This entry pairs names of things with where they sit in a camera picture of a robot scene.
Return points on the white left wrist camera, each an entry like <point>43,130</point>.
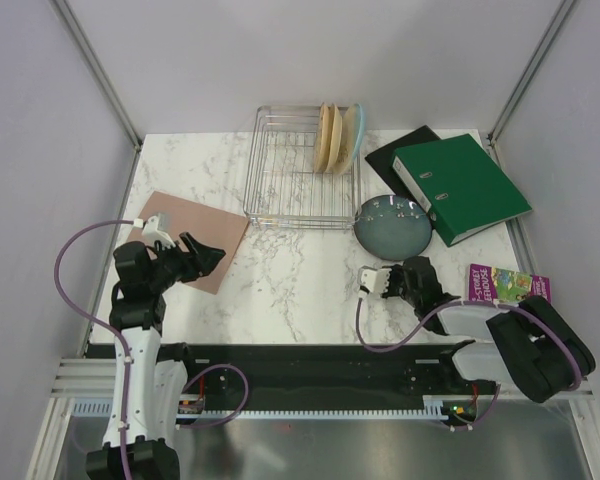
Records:
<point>154,231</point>

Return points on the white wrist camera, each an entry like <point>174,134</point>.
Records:
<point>373,281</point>
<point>154,231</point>

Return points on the left aluminium frame post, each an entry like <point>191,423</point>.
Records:
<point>96,69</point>

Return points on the metal wire dish rack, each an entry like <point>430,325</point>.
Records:
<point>282,189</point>

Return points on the white slotted cable duct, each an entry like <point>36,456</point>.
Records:
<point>425,407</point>

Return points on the green ring binder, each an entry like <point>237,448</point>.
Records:
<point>458,185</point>

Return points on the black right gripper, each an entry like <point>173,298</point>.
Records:
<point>396,269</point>

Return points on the beige bird plate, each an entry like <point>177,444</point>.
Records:
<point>322,140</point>
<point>340,142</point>

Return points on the blue and beige plate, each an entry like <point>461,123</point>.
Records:
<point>355,123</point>

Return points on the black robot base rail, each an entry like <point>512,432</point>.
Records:
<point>233,374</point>

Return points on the dark teal floral plate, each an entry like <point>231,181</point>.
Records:
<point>392,228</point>

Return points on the aluminium frame post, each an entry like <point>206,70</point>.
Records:
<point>550,35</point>
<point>96,69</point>

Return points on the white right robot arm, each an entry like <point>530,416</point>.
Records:
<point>526,343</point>

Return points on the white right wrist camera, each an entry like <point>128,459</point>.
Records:
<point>373,281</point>

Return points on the pink rectangular mat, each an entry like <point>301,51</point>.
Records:
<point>208,225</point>

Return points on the black flat folder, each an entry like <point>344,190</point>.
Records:
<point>381,159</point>

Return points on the purple treehouse book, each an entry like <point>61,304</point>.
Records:
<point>492,284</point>

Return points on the right aluminium frame post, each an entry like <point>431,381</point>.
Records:
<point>550,35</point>

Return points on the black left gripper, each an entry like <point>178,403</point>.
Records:
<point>198,263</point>

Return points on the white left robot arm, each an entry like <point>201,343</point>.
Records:
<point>138,442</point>

